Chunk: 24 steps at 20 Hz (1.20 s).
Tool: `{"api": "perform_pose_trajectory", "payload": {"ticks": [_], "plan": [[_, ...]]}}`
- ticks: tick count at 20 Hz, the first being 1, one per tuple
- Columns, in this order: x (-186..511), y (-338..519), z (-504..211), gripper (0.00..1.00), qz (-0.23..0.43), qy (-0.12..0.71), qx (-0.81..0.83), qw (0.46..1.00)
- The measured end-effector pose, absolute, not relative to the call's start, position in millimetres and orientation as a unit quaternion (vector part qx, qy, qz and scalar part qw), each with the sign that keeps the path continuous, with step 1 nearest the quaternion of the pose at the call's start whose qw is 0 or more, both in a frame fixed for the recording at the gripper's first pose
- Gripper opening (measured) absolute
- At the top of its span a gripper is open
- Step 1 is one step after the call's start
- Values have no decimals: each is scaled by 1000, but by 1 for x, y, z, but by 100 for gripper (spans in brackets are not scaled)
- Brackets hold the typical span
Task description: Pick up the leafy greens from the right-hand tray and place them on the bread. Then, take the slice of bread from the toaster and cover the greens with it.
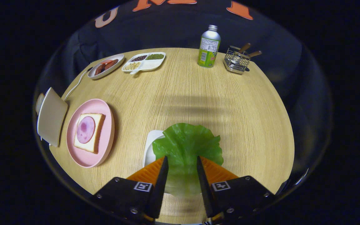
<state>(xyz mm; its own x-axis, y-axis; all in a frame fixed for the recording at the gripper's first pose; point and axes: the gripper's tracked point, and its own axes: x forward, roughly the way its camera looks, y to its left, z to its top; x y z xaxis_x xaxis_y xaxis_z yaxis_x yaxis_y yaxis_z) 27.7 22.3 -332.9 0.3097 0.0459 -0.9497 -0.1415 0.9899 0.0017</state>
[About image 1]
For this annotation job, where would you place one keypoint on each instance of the pink sausage slice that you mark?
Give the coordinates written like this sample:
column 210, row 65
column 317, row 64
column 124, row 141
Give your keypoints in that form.
column 105, row 61

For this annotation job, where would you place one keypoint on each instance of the brown meat piece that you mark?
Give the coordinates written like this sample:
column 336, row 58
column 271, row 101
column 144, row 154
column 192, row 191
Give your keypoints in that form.
column 112, row 64
column 99, row 69

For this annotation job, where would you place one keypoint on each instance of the green bottle with silver cap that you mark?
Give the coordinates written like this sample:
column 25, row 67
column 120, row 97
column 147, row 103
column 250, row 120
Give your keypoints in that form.
column 208, row 47

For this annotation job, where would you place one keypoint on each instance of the small white square plate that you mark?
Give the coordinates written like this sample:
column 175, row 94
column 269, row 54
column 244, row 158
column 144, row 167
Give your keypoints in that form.
column 150, row 150

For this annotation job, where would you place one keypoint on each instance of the pink ham slice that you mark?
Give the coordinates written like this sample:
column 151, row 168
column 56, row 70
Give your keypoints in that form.
column 85, row 129

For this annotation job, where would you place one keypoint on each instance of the white toaster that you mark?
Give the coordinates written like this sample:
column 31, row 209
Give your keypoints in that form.
column 52, row 115

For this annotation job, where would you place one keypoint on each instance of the black backdrop cloth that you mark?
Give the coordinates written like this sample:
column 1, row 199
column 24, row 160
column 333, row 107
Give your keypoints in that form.
column 173, row 28

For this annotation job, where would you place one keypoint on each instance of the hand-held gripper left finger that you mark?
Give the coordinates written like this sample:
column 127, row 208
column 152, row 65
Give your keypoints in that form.
column 159, row 190

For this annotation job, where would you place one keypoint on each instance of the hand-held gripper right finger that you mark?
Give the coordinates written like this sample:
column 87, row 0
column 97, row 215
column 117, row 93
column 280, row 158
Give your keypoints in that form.
column 205, row 190

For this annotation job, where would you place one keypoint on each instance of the green lettuce leaf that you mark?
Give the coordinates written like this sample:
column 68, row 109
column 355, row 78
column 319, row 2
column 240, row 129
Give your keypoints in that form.
column 183, row 143

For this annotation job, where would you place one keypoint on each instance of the white round plate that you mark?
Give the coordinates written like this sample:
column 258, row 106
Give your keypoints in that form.
column 116, row 67

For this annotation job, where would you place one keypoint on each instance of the white divided dish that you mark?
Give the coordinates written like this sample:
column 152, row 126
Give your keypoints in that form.
column 152, row 64

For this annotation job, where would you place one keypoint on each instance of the pile of yellow soybeans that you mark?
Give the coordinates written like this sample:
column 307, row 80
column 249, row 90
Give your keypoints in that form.
column 132, row 66

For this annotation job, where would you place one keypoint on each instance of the pink round plate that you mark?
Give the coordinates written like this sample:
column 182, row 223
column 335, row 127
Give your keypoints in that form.
column 89, row 161

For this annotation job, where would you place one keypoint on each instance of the pile of green beans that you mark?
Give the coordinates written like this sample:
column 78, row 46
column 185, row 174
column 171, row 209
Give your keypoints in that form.
column 155, row 56

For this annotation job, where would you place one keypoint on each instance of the pile of dark red beans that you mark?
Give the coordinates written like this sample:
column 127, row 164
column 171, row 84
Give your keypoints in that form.
column 139, row 58

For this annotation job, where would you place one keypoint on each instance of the white bread slice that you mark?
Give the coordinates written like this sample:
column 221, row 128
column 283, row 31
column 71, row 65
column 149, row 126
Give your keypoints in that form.
column 98, row 125

